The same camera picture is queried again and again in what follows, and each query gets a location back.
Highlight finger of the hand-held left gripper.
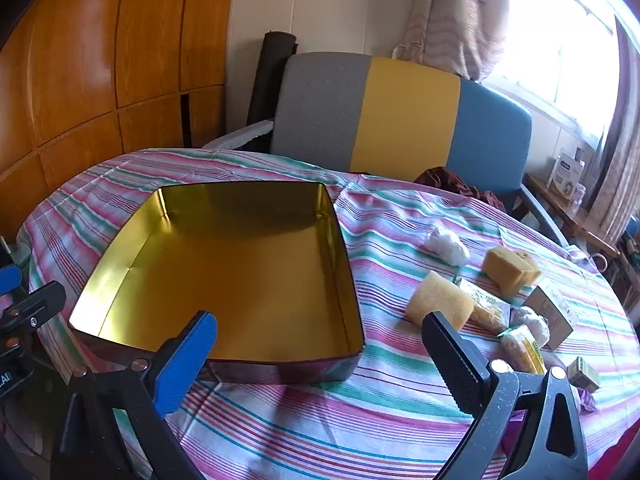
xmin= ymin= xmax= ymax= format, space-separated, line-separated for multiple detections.
xmin=0 ymin=246 xmax=24 ymax=307
xmin=0 ymin=281 xmax=67 ymax=356

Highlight green white small box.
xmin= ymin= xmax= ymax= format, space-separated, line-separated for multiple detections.
xmin=566 ymin=356 xmax=601 ymax=393

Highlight dark rolled mat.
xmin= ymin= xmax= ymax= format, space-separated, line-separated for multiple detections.
xmin=246 ymin=31 xmax=298 ymax=128

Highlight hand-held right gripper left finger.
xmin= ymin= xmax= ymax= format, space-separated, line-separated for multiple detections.
xmin=52 ymin=310 xmax=218 ymax=480

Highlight window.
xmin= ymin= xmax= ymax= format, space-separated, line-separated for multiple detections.
xmin=480 ymin=0 xmax=621 ymax=146

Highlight white crumpled plastic wad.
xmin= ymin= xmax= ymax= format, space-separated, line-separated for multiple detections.
xmin=425 ymin=225 xmax=470 ymax=265

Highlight clear plastic-wrapped ball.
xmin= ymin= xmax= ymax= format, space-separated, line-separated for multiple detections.
xmin=510 ymin=306 xmax=551 ymax=346

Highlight wooden side table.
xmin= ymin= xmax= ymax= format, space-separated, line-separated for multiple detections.
xmin=522 ymin=172 xmax=621 ymax=256

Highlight brown white box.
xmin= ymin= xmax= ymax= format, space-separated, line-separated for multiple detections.
xmin=522 ymin=284 xmax=578 ymax=351

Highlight yellow sponge cake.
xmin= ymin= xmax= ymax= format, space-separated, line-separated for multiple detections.
xmin=481 ymin=246 xmax=542 ymax=295
xmin=404 ymin=271 xmax=475 ymax=333

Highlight striped tablecloth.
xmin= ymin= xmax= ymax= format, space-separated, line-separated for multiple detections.
xmin=17 ymin=147 xmax=640 ymax=480

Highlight grey yellow blue chair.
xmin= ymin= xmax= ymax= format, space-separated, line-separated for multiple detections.
xmin=202 ymin=51 xmax=571 ymax=248

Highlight white carton box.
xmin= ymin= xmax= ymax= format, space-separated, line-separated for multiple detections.
xmin=547 ymin=149 xmax=586 ymax=196

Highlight gold metal tin box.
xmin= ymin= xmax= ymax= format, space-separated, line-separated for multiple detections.
xmin=67 ymin=181 xmax=366 ymax=386

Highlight patterned beige curtain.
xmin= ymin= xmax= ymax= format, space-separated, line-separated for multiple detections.
xmin=585 ymin=15 xmax=640 ymax=241
xmin=392 ymin=0 xmax=511 ymax=81

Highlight green-edged cracker packet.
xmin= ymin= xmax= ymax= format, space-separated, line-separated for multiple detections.
xmin=457 ymin=280 xmax=512 ymax=336
xmin=500 ymin=325 xmax=548 ymax=376

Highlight wooden wardrobe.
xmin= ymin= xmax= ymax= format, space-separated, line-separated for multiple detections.
xmin=0 ymin=0 xmax=238 ymax=241

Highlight dark red cloth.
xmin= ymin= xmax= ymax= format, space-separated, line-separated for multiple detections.
xmin=414 ymin=166 xmax=506 ymax=208

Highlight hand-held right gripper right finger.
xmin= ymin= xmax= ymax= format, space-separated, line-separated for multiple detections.
xmin=421 ymin=311 xmax=588 ymax=480

